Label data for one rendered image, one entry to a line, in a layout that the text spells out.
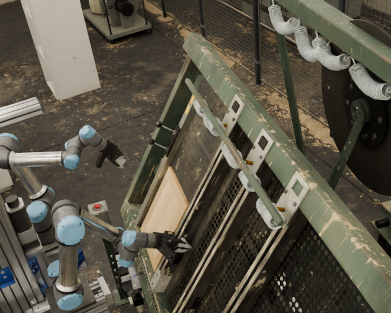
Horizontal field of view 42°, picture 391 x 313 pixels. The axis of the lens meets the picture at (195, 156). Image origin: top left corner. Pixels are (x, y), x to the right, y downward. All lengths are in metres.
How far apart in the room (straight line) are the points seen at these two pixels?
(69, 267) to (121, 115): 3.84
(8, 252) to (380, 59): 1.90
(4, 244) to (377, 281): 1.76
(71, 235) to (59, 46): 4.38
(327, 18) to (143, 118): 3.83
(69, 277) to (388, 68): 1.63
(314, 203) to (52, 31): 4.99
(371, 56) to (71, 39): 4.76
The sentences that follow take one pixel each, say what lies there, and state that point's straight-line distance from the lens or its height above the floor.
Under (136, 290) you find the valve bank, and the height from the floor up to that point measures 0.79.
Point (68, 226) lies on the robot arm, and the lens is 2.24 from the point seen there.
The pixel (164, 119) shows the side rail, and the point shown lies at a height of 1.46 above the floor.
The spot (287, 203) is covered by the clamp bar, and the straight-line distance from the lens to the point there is 1.86.
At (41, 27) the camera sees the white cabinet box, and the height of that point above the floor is 0.98.
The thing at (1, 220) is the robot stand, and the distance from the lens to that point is 2.55.
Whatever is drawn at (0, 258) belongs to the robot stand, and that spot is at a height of 1.35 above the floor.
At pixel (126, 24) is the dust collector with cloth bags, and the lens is 7.95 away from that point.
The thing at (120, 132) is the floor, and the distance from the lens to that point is 5.77.
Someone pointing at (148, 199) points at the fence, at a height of 1.08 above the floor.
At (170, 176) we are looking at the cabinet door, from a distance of 2.94.
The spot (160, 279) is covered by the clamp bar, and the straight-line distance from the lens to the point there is 2.79.
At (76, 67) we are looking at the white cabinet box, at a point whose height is 0.37.
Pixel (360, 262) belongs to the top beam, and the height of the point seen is 1.93.
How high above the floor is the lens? 3.13
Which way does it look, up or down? 37 degrees down
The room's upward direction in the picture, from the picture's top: 7 degrees counter-clockwise
